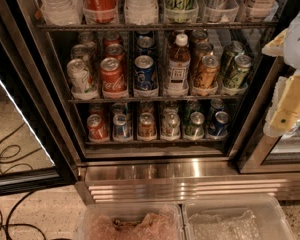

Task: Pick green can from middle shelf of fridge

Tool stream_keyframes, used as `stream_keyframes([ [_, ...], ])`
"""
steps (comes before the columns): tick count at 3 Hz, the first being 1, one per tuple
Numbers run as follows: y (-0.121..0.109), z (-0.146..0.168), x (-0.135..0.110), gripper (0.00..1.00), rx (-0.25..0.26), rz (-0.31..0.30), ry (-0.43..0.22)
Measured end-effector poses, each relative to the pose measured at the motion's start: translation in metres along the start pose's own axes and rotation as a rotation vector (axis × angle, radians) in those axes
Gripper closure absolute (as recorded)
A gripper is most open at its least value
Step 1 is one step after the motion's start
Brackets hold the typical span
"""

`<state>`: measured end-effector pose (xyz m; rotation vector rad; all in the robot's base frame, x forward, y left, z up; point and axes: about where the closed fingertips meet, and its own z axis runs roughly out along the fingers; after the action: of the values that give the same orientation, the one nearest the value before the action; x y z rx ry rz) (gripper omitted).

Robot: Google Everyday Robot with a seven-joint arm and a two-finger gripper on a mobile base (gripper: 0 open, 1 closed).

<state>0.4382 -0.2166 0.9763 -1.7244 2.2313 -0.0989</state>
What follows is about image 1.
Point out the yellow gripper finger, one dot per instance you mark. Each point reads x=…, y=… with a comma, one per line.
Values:
x=274, y=48
x=285, y=106

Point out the green can shelf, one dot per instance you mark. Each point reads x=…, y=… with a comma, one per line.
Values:
x=233, y=49
x=194, y=127
x=237, y=72

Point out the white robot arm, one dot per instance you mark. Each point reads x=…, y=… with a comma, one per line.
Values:
x=291, y=48

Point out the gold can shelf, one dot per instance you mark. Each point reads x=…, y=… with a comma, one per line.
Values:
x=206, y=72
x=146, y=126
x=201, y=49

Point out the front gold can middle shelf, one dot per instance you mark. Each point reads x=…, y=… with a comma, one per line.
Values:
x=206, y=72

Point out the green can bottom shelf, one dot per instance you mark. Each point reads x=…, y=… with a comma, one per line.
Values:
x=194, y=127

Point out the front blue can middle shelf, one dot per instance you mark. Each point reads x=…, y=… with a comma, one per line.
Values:
x=143, y=72

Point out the clear bottle top middle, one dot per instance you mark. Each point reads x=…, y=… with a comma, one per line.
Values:
x=141, y=12

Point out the clear bottle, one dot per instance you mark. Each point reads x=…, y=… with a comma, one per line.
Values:
x=62, y=12
x=141, y=12

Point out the gold can bottom shelf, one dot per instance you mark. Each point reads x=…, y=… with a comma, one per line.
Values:
x=146, y=126

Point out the middle red cola can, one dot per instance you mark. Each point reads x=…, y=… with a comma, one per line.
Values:
x=117, y=51

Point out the red cola can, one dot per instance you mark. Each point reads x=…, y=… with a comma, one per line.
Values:
x=117, y=51
x=112, y=74

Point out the front red cola can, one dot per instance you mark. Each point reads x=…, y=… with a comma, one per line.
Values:
x=112, y=74

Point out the blue white can bottom shelf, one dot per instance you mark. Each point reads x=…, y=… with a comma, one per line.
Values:
x=121, y=129

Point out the red can bottom shelf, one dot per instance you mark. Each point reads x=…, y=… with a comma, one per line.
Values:
x=96, y=128

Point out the front white can middle shelf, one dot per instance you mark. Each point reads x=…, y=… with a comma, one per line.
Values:
x=80, y=76

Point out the open glass fridge door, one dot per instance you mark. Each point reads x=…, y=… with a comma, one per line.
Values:
x=36, y=149

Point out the brown tea bottle white cap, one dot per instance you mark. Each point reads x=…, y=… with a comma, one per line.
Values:
x=178, y=63

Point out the right clear plastic bin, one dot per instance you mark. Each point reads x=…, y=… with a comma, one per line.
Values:
x=236, y=217

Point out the clear plastic bin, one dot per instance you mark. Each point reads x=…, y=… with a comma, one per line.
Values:
x=131, y=221
x=236, y=217

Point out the left clear plastic bin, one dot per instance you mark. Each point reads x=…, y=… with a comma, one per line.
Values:
x=131, y=221

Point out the clear bottle top left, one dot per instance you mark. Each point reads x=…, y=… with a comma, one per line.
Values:
x=62, y=12

